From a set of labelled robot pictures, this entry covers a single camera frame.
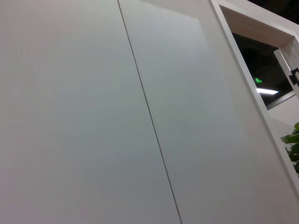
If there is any green leafy plant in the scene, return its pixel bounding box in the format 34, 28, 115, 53
280, 122, 299, 178

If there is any white window frame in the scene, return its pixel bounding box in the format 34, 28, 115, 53
210, 0, 299, 217

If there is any black window handle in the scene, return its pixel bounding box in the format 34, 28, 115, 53
289, 67, 299, 86

